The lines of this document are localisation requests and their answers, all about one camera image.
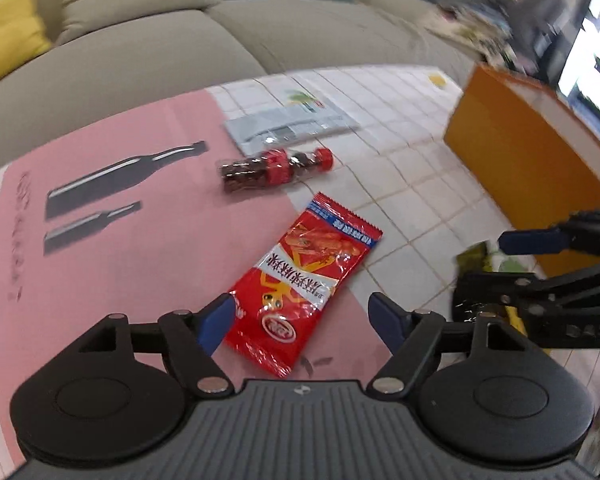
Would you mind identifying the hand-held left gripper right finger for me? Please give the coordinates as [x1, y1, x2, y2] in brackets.
[367, 291, 531, 395]

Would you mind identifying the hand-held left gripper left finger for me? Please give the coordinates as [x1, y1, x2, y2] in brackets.
[75, 292, 237, 395]

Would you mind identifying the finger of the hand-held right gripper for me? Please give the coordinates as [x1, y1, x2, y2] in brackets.
[497, 207, 600, 261]
[455, 269, 538, 311]

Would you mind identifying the dark snack packet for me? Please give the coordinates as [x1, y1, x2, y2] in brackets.
[452, 241, 528, 333]

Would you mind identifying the orange cardboard box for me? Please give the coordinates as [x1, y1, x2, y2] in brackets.
[442, 62, 600, 278]

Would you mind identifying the red snack packet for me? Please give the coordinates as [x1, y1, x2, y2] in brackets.
[221, 191, 384, 379]

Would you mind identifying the small cola bottle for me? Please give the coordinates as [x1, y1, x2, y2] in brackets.
[216, 146, 335, 195]

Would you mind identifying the computer monitor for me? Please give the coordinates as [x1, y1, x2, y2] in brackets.
[555, 0, 600, 158]

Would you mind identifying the flat white packet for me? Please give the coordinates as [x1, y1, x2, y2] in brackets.
[223, 102, 358, 156]

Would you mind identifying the pile of magazines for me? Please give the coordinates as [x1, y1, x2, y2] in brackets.
[427, 0, 513, 61]

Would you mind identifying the beige fabric sofa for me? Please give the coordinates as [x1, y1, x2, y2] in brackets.
[0, 0, 481, 181]

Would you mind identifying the beige pillow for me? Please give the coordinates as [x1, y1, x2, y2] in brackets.
[55, 0, 221, 46]

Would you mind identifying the yellow pillow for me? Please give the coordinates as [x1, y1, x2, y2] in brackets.
[0, 0, 53, 96]

